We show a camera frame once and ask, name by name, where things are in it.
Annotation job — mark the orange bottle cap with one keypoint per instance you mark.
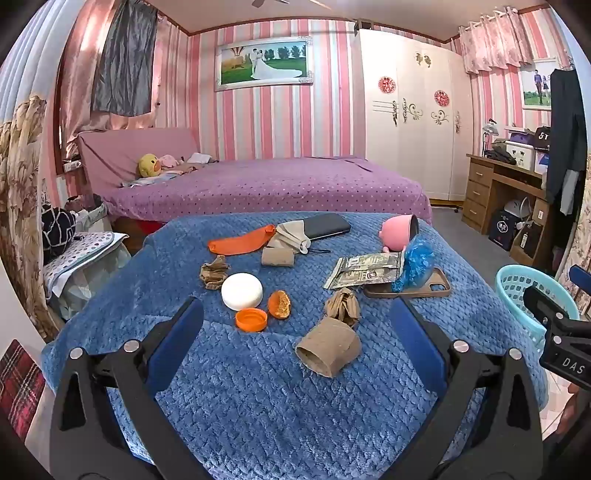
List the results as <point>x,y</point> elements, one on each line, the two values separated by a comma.
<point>251,321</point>

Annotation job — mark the pink mug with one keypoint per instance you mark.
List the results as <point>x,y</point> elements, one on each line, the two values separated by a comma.
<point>397,230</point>

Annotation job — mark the blue fleece blanket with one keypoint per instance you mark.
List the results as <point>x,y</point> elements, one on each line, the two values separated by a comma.
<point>258,406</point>

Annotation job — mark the dark hanging garment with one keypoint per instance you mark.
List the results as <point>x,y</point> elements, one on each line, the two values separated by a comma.
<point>565,138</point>

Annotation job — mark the blue plastic bag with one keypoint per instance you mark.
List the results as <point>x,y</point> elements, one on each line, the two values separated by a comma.
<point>415,263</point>

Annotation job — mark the desk lamp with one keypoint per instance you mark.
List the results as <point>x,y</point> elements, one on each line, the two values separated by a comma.
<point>489,131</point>

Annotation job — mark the orange peel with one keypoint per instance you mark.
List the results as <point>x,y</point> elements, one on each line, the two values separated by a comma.
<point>279,304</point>

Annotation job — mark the white storage box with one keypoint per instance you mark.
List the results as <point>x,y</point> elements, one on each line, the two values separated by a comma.
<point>519,154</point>

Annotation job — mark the white fan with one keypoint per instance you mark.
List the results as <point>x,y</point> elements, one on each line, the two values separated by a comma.
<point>517,207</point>

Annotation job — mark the red plaid cloth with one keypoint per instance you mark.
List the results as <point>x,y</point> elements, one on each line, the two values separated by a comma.
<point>18,392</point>

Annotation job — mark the yellow duck plush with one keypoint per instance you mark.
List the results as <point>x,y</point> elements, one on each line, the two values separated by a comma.
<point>148,165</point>

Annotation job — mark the bed with purple cover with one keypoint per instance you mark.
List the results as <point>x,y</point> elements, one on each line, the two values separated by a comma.
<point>277,184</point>

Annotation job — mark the small cardboard tube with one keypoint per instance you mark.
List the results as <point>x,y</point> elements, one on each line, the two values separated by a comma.
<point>277,257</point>

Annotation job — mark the light blue plastic basket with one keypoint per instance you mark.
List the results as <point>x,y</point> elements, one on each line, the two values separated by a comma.
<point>512,286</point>

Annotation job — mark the black white patterned cushion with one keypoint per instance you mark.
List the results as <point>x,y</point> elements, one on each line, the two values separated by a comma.
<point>57,230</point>

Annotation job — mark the pink floral valance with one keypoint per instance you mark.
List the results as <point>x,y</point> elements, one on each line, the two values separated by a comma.
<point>496,41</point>

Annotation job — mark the dotted white bag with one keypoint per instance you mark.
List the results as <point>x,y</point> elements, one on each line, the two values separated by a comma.
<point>83,258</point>

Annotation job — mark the brown phone case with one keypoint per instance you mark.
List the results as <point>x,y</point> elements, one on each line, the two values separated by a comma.
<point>436,286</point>

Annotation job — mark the person's right hand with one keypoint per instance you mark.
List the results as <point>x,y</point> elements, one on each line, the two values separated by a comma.
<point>572,413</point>

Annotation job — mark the black cap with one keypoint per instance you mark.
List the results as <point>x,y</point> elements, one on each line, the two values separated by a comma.
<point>542,137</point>

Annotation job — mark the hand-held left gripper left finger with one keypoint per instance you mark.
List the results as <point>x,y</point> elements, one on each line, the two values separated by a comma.
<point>178,341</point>

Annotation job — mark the brown paper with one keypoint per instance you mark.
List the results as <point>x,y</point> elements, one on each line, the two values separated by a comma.
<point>342,307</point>
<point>213,272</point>

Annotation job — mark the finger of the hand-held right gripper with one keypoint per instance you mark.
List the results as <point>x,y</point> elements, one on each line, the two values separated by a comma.
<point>542,302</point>
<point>581,277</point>

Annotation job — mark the large cardboard tube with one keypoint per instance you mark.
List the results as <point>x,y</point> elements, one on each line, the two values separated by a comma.
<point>330,346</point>

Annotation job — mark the wooden desk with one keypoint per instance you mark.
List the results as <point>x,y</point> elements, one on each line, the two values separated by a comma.
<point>480,184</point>

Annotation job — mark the framed wedding picture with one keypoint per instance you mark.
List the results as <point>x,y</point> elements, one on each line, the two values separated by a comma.
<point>263,62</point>

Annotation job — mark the silver foil packet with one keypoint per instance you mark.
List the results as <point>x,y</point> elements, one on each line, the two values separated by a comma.
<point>364,270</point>

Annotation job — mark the grey hanging cloth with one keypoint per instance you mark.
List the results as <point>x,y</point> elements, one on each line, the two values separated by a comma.
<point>124,60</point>

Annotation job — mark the beige face mask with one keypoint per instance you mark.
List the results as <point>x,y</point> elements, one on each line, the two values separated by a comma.
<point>288,233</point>

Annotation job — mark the white wardrobe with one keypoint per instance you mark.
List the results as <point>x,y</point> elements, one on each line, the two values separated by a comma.
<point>411,138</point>

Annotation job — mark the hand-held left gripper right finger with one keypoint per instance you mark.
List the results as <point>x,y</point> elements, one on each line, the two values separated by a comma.
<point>415,341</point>

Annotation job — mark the pink plush toy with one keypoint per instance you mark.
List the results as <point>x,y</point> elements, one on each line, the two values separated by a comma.
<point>168,160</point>

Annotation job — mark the pink satin curtain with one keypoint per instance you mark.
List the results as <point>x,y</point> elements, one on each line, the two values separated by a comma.
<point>78,69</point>

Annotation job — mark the white round lid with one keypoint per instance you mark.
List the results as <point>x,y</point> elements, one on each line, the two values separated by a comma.
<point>241,291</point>

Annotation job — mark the small wall photo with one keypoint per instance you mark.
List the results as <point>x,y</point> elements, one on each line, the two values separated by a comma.
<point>538,87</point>

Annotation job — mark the black paper bag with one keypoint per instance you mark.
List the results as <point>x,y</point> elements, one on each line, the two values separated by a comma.
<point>502,230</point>

